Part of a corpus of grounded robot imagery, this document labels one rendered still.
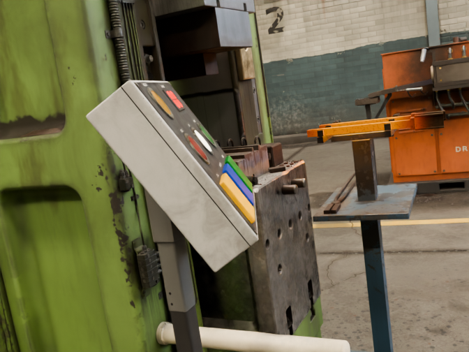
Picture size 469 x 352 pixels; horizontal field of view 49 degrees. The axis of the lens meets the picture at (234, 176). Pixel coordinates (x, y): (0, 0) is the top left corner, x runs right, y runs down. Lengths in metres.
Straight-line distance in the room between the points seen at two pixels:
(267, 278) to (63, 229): 0.53
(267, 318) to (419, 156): 3.60
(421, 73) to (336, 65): 4.25
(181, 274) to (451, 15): 8.15
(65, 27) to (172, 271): 0.57
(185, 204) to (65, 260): 0.72
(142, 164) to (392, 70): 4.18
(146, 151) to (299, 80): 8.37
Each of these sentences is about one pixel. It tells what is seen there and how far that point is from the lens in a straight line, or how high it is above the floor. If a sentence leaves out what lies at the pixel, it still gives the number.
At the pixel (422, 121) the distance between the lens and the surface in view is 1.67.
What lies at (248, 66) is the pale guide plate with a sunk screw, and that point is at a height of 1.22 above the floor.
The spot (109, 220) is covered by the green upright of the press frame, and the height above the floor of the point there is 0.92.
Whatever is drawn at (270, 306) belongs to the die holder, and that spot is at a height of 0.60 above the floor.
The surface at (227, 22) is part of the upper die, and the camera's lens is 1.37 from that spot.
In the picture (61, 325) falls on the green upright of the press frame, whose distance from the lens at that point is 1.50.
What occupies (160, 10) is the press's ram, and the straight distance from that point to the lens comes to 1.35.
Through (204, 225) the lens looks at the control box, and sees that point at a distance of 0.72.
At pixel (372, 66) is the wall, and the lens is 8.86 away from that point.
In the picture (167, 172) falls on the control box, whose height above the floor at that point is 1.07.
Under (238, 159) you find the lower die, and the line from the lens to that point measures 1.37.
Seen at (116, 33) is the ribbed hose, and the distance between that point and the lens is 1.19.
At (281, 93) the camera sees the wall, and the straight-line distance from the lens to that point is 9.13.
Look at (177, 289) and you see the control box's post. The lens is 0.93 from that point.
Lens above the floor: 1.17
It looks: 10 degrees down
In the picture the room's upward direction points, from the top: 8 degrees counter-clockwise
